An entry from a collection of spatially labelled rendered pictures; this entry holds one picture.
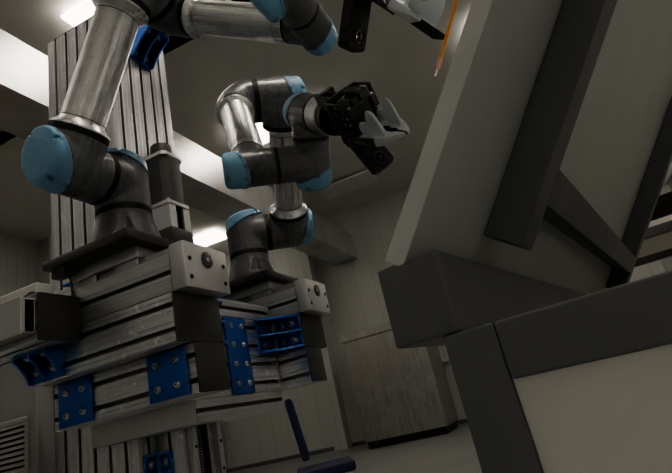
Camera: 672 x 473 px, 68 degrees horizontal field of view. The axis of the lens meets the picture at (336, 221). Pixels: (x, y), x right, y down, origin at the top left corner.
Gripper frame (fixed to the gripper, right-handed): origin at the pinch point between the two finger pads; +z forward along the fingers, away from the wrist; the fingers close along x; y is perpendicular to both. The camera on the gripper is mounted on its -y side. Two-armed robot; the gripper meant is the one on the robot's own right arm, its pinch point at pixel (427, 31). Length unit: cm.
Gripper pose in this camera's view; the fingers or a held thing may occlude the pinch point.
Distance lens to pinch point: 80.4
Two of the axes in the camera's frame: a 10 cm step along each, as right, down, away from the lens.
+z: 5.9, 6.5, -4.8
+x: 6.2, 0.2, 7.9
